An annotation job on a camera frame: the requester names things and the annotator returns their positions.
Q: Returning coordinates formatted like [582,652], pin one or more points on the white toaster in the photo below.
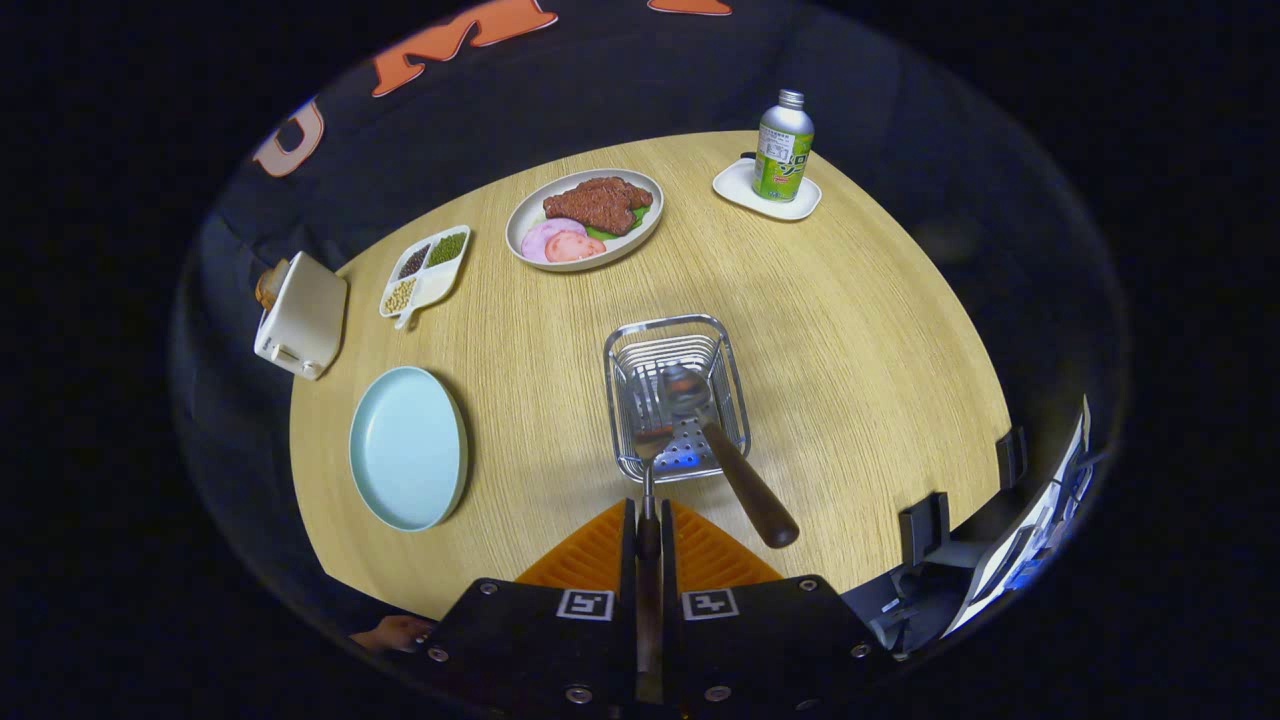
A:
[310,315]

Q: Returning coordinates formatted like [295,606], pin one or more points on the white square coaster tray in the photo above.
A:
[735,185]

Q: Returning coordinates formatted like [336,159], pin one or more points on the pile of yellow soybeans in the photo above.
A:
[400,296]

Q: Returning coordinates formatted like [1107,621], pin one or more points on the white divided dish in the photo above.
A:
[435,285]

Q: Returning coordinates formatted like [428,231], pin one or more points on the round grey dinner plate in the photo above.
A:
[525,215]

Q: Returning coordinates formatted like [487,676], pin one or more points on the green label metal bottle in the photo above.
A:
[783,150]

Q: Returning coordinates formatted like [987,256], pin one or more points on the toasted bread slice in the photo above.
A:
[270,285]

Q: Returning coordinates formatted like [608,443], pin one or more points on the brown cooked meat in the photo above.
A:
[600,205]

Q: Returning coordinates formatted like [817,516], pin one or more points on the pile of dark beans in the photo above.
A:
[414,262]

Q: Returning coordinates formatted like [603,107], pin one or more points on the pale pink ham slice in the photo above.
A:
[538,238]

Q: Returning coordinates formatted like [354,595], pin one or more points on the white printed board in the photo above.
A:
[1020,560]

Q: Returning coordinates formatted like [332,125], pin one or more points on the light blue plate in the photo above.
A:
[405,450]

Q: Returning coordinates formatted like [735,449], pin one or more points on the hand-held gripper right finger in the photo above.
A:
[770,640]

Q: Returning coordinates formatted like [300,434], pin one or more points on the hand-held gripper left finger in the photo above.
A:
[520,640]

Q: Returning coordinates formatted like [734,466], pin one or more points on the red ham slice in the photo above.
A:
[578,248]

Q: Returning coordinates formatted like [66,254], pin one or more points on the pile of green beans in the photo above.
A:
[448,248]

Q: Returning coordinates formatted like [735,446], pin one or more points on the green lettuce leaf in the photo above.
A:
[633,218]

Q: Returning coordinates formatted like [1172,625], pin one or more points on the black clamp bracket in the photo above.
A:
[922,530]
[1012,458]

